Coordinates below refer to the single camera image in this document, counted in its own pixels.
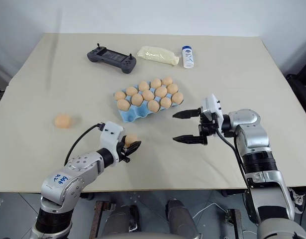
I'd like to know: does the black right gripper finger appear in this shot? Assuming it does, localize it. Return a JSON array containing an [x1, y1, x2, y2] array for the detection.
[[173, 134, 208, 146], [172, 107, 203, 120]]

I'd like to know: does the rusty metal bar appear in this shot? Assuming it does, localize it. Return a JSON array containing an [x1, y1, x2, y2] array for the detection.
[[94, 200, 110, 238], [226, 208, 243, 239]]

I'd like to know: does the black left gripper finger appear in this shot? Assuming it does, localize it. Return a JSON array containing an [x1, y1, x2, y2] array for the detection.
[[127, 140, 142, 156]]

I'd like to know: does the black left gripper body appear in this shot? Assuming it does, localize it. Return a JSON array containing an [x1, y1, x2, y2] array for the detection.
[[116, 135, 133, 163]]

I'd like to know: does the white sneaker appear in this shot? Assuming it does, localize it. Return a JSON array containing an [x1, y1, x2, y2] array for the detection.
[[289, 188, 306, 214]]

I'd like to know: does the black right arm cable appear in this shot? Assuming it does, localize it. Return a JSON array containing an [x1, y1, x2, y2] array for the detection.
[[214, 126, 253, 193]]

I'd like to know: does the white floor cable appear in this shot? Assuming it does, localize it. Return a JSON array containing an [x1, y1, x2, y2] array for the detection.
[[192, 202, 228, 221]]

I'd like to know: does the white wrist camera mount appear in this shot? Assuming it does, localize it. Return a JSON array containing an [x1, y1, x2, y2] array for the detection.
[[202, 94, 226, 130], [100, 121, 124, 165]]

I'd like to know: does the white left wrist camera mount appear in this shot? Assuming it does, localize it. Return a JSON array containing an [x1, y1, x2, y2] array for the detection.
[[100, 121, 124, 165]]

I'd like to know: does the white bag of rice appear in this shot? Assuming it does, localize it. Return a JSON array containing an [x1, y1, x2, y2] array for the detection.
[[137, 45, 181, 68]]

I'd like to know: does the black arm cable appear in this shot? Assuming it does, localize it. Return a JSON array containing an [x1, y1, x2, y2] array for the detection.
[[214, 126, 253, 193], [64, 122, 106, 166]]

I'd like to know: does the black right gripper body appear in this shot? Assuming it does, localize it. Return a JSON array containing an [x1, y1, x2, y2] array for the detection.
[[197, 107, 220, 138]]

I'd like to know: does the dark rounded shape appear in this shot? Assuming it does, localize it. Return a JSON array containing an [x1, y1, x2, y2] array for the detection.
[[166, 199, 202, 239], [102, 199, 141, 239]]

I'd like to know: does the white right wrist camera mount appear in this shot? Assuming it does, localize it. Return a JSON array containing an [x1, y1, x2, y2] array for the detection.
[[202, 94, 226, 130]]

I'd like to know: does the blue egg tray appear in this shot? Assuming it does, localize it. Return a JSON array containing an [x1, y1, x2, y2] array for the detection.
[[113, 81, 185, 123]]

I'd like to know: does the grey handheld remote controller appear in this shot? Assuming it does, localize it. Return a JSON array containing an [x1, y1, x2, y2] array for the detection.
[[87, 43, 138, 75]]

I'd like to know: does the white bottle with blue cap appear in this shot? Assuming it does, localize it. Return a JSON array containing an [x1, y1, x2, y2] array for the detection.
[[180, 45, 197, 69]]

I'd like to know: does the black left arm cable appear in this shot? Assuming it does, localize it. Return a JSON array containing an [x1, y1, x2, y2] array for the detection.
[[64, 122, 106, 166]]

